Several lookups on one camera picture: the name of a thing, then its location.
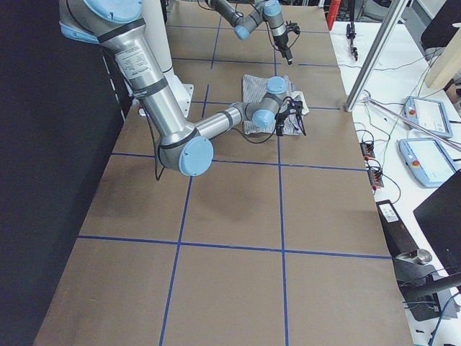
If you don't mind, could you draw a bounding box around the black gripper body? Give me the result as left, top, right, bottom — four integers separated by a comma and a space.
272, 22, 300, 54
276, 97, 304, 126

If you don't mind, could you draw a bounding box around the navy white striped polo shirt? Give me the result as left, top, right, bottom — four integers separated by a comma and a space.
242, 74, 310, 136

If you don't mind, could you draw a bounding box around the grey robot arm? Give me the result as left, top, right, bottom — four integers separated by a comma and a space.
59, 1, 303, 176
197, 0, 301, 66

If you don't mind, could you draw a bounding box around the black clamp stand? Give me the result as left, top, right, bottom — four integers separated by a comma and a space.
346, 20, 358, 61

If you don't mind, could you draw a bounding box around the orange black connector block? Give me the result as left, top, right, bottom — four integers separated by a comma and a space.
359, 141, 375, 161

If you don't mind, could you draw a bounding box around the far blue teach pendant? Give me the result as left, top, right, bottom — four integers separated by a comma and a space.
404, 96, 453, 138

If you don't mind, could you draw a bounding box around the blue teach pendant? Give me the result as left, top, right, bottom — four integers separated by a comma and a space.
398, 138, 457, 188
404, 96, 453, 138

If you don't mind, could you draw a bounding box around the near blue teach pendant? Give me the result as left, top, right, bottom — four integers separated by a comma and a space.
398, 138, 457, 188

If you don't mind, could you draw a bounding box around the black box with label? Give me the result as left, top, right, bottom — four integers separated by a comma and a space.
376, 200, 419, 257

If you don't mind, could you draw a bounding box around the black monitor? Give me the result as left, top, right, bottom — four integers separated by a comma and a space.
413, 171, 460, 274

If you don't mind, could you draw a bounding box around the aluminium frame post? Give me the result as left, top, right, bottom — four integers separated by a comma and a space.
345, 0, 408, 112

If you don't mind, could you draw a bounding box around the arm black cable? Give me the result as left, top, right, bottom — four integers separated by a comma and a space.
154, 122, 282, 181

